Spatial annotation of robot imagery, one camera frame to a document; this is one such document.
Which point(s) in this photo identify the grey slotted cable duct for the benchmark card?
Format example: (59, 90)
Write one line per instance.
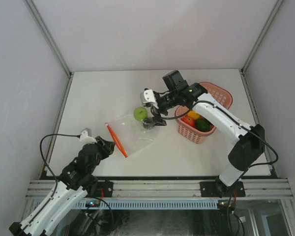
(147, 204)

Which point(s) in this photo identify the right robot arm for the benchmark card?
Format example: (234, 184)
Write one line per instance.
(248, 141)

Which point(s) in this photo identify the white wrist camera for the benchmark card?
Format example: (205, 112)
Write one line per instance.
(86, 137)
(148, 98)

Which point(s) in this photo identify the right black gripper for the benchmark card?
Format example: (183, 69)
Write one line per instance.
(160, 109)

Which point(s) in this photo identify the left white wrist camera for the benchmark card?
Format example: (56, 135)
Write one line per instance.
(86, 137)

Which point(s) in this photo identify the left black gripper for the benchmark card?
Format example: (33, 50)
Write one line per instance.
(107, 147)

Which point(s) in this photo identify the pink plastic basket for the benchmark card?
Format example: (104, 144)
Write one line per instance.
(222, 96)

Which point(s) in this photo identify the light green fake apple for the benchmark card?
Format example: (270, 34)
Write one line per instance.
(140, 113)

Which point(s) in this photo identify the red fake apple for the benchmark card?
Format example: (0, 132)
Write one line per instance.
(189, 121)

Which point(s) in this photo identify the yellow fake pear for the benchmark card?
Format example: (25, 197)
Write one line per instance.
(193, 115)

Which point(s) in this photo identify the black fake fruit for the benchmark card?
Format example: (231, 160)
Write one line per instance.
(148, 123)

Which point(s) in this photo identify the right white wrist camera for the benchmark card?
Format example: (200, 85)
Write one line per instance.
(148, 98)

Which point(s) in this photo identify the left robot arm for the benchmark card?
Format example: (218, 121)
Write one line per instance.
(75, 182)

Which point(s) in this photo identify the dark green fake fruit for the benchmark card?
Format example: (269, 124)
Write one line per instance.
(202, 125)

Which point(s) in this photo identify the right aluminium frame post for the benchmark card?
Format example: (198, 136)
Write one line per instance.
(268, 23)

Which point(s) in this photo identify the clear zip top bag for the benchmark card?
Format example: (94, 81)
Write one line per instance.
(129, 135)

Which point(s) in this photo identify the aluminium front rail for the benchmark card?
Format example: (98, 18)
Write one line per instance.
(246, 189)

